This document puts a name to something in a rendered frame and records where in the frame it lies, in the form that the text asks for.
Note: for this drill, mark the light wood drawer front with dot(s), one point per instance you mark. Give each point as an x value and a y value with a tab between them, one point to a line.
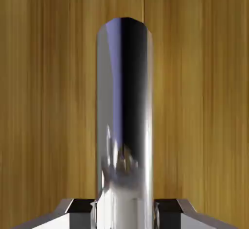
48	88

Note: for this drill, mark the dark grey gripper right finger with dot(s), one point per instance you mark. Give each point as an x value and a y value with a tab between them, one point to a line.
171	211

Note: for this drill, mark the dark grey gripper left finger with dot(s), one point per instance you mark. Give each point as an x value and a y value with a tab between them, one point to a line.
77	211

